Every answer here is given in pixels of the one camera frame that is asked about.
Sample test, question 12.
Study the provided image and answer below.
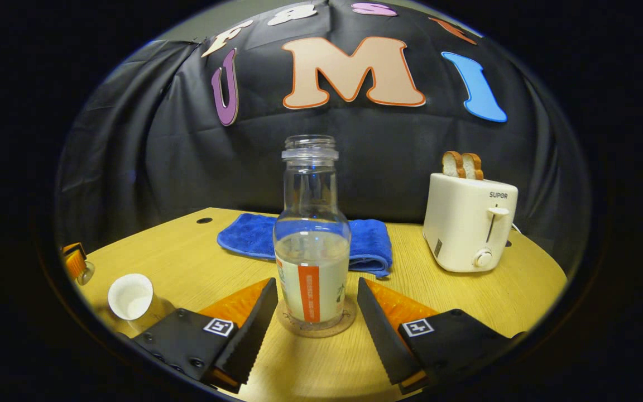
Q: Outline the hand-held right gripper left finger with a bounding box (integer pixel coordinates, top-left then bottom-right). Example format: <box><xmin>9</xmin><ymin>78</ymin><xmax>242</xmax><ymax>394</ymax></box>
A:
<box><xmin>132</xmin><ymin>277</ymin><xmax>279</xmax><ymax>391</ymax></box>

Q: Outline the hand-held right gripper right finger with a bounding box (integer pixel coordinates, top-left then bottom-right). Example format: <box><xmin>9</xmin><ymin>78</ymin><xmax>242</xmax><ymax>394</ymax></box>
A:
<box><xmin>357</xmin><ymin>277</ymin><xmax>529</xmax><ymax>394</ymax></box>

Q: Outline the round cork coaster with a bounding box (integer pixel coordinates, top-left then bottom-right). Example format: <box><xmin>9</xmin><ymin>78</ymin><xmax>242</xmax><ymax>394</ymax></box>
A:
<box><xmin>276</xmin><ymin>296</ymin><xmax>357</xmax><ymax>338</ymax></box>

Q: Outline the clear water bottle orange label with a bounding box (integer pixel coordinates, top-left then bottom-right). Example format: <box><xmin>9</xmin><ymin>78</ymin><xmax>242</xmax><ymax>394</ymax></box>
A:
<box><xmin>273</xmin><ymin>135</ymin><xmax>352</xmax><ymax>330</ymax></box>

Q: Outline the blue folded towel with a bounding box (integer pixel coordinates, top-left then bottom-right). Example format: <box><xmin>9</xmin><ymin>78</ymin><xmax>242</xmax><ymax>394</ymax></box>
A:
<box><xmin>217</xmin><ymin>213</ymin><xmax>393</xmax><ymax>278</ymax></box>

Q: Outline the black backdrop cloth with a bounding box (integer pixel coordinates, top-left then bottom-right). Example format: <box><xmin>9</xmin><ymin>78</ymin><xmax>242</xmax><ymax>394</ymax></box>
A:
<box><xmin>55</xmin><ymin>0</ymin><xmax>591</xmax><ymax>269</ymax></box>

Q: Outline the cream toaster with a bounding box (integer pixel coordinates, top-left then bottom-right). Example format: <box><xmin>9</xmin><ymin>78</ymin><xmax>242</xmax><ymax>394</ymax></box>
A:
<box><xmin>423</xmin><ymin>173</ymin><xmax>519</xmax><ymax>273</ymax></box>

